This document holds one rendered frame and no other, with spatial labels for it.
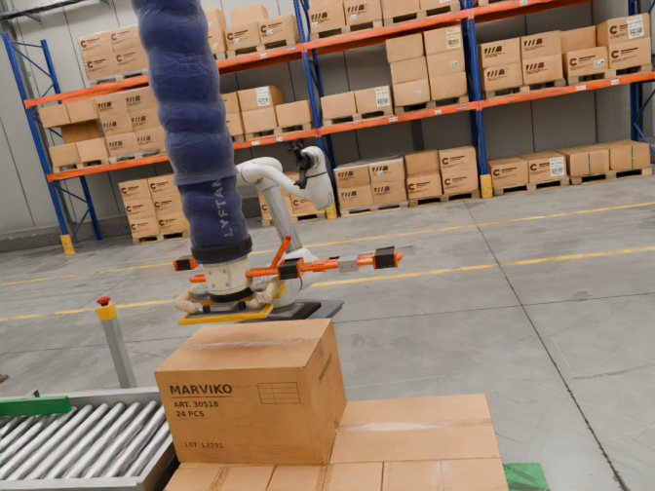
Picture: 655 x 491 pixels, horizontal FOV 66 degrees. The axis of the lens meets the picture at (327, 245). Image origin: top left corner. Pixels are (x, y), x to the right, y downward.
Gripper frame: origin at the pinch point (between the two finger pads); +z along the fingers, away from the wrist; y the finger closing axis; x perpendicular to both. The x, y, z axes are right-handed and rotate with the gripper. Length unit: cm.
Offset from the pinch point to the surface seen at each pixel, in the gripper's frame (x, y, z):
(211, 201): 22.6, 4.6, 32.3
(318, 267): -9.0, 34.4, 26.0
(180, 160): 29.5, -10.8, 34.2
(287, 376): 4, 67, 44
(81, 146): 585, -43, -675
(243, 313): 19, 45, 36
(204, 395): 38, 73, 42
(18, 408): 163, 98, 5
